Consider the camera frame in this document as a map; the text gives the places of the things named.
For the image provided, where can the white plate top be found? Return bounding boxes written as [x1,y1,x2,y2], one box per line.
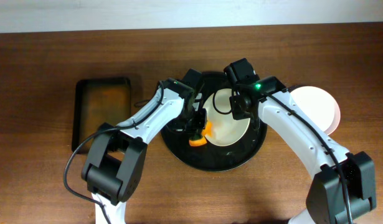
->
[203,88,250,146]

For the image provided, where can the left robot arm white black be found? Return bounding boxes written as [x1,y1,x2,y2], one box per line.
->
[63,69,209,223]

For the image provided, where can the round black tray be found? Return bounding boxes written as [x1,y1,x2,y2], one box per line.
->
[161,72,267,172]

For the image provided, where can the black rectangular tray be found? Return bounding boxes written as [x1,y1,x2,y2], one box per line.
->
[72,77,131,151]

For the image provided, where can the white plate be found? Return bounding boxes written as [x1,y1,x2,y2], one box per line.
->
[203,88,250,146]
[290,86,341,135]

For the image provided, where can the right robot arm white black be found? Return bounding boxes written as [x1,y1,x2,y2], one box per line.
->
[224,58,377,224]

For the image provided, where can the orange sponge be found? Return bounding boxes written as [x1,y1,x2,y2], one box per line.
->
[189,121,212,147]

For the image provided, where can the white plate bottom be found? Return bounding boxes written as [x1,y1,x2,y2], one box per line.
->
[290,86,341,135]

